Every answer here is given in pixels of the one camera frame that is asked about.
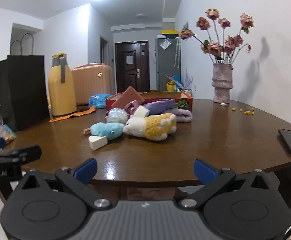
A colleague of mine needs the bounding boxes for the grey refrigerator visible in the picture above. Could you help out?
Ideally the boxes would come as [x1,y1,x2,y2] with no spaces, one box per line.
[155,37,181,92]

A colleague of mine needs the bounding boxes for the yellow box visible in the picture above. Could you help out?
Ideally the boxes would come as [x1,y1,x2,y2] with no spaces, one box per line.
[161,29,180,38]

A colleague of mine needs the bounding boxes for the dried rose bouquet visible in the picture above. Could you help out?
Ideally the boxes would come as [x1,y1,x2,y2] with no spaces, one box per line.
[180,8,255,64]

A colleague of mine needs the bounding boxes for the white wedge sponge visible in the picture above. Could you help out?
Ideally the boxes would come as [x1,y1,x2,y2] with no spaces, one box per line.
[88,135,108,151]

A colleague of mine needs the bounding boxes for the dark brown door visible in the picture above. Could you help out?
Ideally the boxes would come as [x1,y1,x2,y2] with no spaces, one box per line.
[115,41,151,93]

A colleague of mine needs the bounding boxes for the blue plush toy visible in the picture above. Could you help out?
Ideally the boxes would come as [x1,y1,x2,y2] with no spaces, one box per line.
[90,122,124,141]

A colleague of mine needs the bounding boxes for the black paper bag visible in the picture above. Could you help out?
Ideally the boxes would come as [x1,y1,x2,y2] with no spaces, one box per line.
[0,33,50,132]

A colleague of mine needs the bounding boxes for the red cardboard box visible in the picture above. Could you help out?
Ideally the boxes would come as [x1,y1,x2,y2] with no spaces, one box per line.
[106,91,194,113]

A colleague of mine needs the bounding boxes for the white block sponge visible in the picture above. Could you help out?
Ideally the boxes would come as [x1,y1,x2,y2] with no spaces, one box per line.
[134,106,150,118]

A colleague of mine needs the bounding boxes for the pink ribbed suitcase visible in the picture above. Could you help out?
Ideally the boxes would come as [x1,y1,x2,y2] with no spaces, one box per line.
[71,64,113,105]

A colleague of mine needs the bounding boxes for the yellow thermos jug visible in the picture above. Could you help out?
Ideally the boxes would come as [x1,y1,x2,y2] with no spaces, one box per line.
[48,53,77,117]

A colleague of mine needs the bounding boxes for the yellow bag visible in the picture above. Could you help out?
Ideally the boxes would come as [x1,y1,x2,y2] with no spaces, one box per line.
[166,79,177,92]

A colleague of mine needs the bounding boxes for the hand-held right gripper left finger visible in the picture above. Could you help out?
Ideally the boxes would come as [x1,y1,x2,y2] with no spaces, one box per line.
[16,158,112,209]

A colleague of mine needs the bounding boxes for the purple fluffy towel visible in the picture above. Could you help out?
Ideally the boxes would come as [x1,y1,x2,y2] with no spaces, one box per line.
[160,108,193,123]

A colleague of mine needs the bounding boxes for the lavender cloth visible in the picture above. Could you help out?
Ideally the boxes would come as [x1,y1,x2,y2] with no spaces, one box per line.
[142,98,177,113]

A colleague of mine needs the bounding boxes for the yellow white alpaca plush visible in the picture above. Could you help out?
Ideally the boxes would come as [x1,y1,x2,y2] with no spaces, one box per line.
[123,113,177,141]

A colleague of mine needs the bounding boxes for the iridescent plush ball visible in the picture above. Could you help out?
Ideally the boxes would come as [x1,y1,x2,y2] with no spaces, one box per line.
[106,108,128,124]

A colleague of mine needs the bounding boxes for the scattered yellow crumbs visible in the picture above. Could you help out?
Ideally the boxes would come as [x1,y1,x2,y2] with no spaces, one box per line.
[232,107,256,116]

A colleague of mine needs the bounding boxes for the pink textured vase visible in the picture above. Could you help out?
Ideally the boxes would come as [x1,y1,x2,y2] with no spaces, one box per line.
[212,63,234,104]

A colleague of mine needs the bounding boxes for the pink purple scrunchie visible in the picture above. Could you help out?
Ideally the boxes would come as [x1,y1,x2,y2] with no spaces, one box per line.
[124,100,140,115]

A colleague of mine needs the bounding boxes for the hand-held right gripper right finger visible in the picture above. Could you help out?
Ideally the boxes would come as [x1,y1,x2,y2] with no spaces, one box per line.
[177,159,277,209]

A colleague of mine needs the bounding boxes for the blue wet wipes packet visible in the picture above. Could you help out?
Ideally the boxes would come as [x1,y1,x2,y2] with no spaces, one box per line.
[89,94,112,109]

